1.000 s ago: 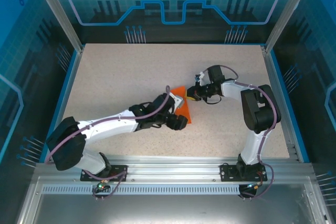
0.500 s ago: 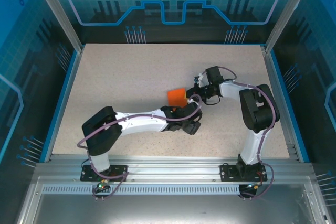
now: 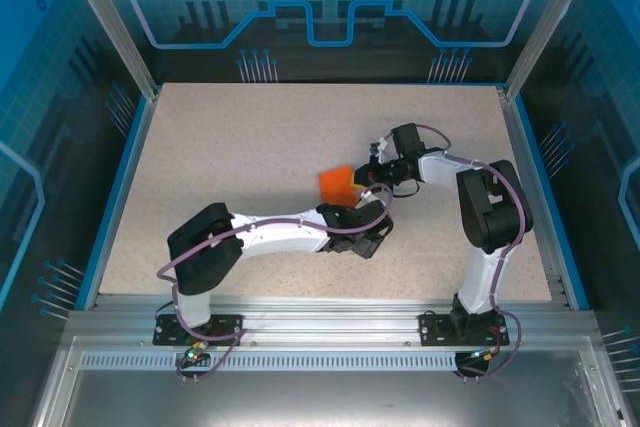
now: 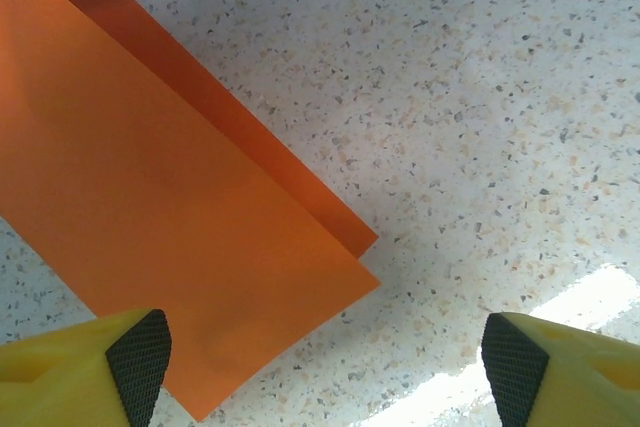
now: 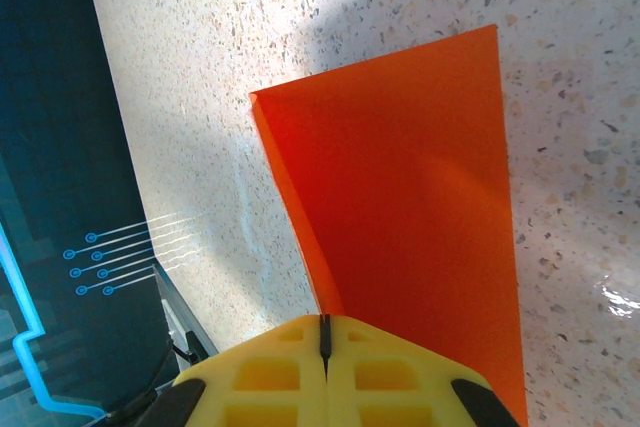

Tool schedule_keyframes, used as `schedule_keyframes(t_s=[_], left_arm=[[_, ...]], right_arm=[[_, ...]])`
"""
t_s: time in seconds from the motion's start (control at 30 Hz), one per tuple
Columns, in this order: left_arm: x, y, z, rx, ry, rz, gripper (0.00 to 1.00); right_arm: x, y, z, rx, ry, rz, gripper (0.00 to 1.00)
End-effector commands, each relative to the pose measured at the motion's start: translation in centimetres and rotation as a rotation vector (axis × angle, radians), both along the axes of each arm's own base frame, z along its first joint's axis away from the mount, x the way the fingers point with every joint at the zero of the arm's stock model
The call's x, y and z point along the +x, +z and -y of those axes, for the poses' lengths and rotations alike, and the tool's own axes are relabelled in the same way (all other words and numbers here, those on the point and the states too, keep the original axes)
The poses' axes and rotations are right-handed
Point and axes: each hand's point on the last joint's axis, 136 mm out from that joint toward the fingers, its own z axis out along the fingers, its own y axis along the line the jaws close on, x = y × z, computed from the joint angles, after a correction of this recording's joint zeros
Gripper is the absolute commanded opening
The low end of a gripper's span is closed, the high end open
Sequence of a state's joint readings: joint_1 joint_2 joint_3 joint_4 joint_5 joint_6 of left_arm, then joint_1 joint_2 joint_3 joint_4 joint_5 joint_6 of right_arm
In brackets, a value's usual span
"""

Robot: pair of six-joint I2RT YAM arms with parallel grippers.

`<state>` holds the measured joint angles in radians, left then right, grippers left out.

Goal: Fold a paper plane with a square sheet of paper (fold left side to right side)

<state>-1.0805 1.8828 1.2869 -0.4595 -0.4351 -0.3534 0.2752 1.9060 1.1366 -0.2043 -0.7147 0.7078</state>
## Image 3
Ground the aluminium frame post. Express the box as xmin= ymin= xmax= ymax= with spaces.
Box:
xmin=502 ymin=0 xmax=604 ymax=101
xmin=53 ymin=0 xmax=162 ymax=101

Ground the cable connector with orange wires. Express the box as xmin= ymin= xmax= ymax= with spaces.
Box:
xmin=467 ymin=345 xmax=502 ymax=364

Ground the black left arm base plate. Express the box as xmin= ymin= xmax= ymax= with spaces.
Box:
xmin=152 ymin=313 xmax=245 ymax=347

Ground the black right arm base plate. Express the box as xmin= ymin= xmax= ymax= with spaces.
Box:
xmin=418 ymin=310 xmax=511 ymax=347

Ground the cable connector with green light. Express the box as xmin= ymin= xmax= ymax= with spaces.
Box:
xmin=182 ymin=341 xmax=210 ymax=367

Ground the slotted metal cable duct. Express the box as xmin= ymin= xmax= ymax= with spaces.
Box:
xmin=78 ymin=352 xmax=586 ymax=373

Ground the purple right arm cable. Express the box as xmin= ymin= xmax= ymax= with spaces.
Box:
xmin=377 ymin=122 xmax=531 ymax=381

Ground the thin black right gripper cable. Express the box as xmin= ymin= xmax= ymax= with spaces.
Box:
xmin=389 ymin=179 xmax=421 ymax=198

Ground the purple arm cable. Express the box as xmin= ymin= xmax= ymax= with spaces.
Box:
xmin=157 ymin=182 xmax=396 ymax=382
xmin=377 ymin=122 xmax=531 ymax=381

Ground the shiny metal tray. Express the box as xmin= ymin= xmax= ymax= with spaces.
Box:
xmin=29 ymin=336 xmax=629 ymax=427

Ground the orange paper sheet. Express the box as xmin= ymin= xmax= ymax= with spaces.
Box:
xmin=319 ymin=165 xmax=361 ymax=208

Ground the blue table edge strip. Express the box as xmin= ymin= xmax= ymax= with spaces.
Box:
xmin=512 ymin=96 xmax=592 ymax=311
xmin=82 ymin=94 xmax=154 ymax=311

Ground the aluminium side rail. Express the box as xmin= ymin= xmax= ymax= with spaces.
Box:
xmin=494 ymin=85 xmax=571 ymax=309

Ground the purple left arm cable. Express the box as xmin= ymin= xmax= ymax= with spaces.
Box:
xmin=157 ymin=182 xmax=396 ymax=382

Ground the aluminium mounting rail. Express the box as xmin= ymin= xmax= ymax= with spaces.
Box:
xmin=64 ymin=294 xmax=601 ymax=348

